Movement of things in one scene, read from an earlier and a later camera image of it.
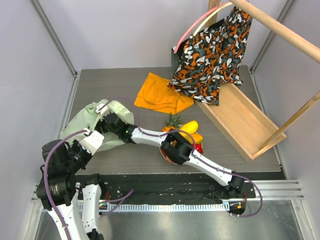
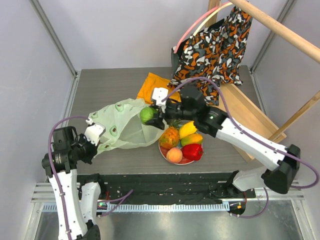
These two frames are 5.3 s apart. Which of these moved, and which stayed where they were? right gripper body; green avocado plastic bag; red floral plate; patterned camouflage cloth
Moved: right gripper body; green avocado plastic bag
Stayed: patterned camouflage cloth; red floral plate
